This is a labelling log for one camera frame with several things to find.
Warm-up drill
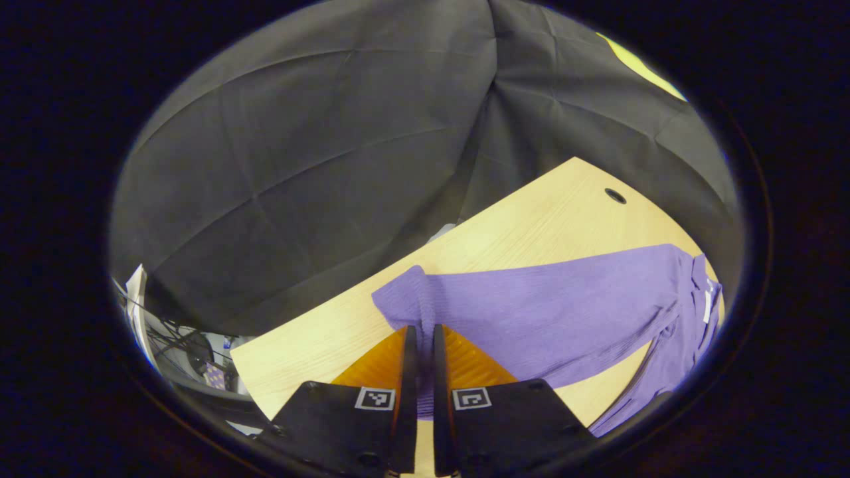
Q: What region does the tangle of black cables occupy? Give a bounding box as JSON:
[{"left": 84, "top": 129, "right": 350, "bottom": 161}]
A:
[{"left": 143, "top": 312, "right": 233, "bottom": 392}]

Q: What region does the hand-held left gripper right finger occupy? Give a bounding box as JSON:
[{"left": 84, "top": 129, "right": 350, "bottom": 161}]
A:
[{"left": 433, "top": 324, "right": 595, "bottom": 478}]

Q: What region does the purple shirt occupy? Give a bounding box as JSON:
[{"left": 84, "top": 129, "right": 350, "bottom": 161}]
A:
[{"left": 371, "top": 243, "right": 723, "bottom": 439}]

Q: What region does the black backdrop cloth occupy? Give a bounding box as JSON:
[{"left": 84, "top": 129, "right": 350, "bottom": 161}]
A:
[{"left": 110, "top": 0, "right": 738, "bottom": 336}]

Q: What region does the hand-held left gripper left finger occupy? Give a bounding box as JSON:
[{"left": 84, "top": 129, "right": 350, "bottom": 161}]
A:
[{"left": 256, "top": 325, "right": 419, "bottom": 478}]

